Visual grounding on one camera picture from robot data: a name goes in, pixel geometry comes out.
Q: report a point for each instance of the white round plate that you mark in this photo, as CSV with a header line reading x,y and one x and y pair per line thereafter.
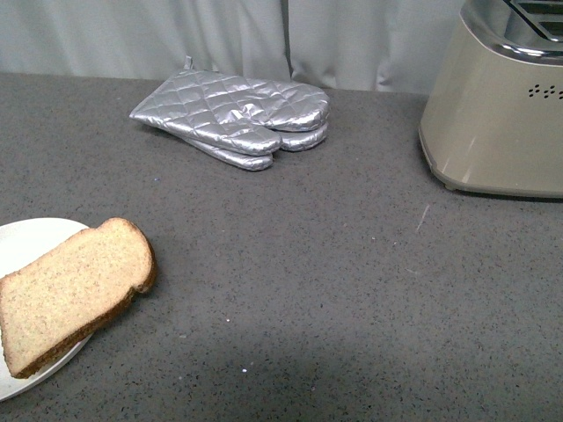
x,y
21,243

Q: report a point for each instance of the lower silver quilted oven mitt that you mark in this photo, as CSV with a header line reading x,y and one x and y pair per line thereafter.
x,y
290,141

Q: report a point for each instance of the grey curtain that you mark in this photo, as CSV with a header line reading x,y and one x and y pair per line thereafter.
x,y
356,45

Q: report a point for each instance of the silver quilted oven mitt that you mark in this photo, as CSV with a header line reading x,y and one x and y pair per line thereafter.
x,y
290,141
238,113

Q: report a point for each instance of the slice of brown bread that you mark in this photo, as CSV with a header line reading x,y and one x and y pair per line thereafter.
x,y
68,293

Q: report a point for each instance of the upper silver quilted oven mitt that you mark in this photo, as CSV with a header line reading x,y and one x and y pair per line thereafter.
x,y
238,113

